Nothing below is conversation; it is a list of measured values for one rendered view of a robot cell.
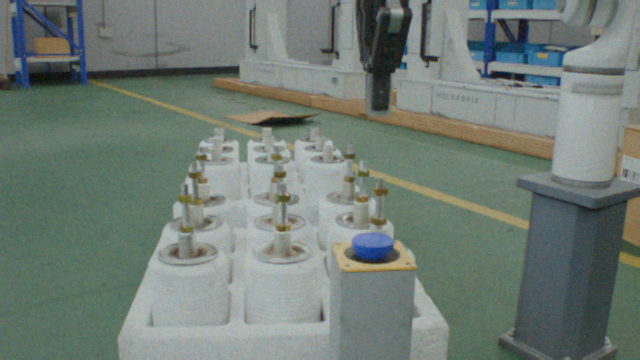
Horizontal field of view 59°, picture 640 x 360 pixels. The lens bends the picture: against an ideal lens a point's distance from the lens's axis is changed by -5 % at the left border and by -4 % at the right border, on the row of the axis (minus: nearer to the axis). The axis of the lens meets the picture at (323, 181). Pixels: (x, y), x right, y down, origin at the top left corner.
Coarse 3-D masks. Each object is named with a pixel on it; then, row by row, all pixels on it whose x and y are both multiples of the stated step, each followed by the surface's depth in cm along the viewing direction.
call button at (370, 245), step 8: (368, 232) 58; (352, 240) 56; (360, 240) 55; (368, 240) 55; (376, 240) 55; (384, 240) 55; (392, 240) 56; (352, 248) 55; (360, 248) 54; (368, 248) 54; (376, 248) 54; (384, 248) 54; (392, 248) 55; (360, 256) 55; (368, 256) 55; (376, 256) 55; (384, 256) 55
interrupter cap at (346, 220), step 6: (342, 216) 87; (348, 216) 88; (372, 216) 88; (336, 222) 85; (342, 222) 85; (348, 222) 85; (354, 222) 86; (348, 228) 83; (354, 228) 83; (360, 228) 82; (366, 228) 83
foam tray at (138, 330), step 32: (416, 288) 81; (128, 320) 70; (416, 320) 72; (128, 352) 66; (160, 352) 67; (192, 352) 67; (224, 352) 67; (256, 352) 68; (288, 352) 68; (320, 352) 69; (416, 352) 70
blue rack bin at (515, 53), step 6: (504, 48) 616; (510, 48) 621; (516, 48) 627; (522, 48) 632; (528, 48) 630; (498, 54) 607; (504, 54) 600; (510, 54) 593; (516, 54) 587; (522, 54) 582; (498, 60) 609; (504, 60) 603; (510, 60) 596; (516, 60) 590; (522, 60) 584
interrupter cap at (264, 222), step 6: (264, 216) 87; (270, 216) 87; (288, 216) 87; (294, 216) 87; (300, 216) 87; (258, 222) 84; (264, 222) 84; (270, 222) 85; (294, 222) 84; (300, 222) 84; (306, 222) 84; (258, 228) 82; (264, 228) 81; (270, 228) 81; (294, 228) 82; (300, 228) 83
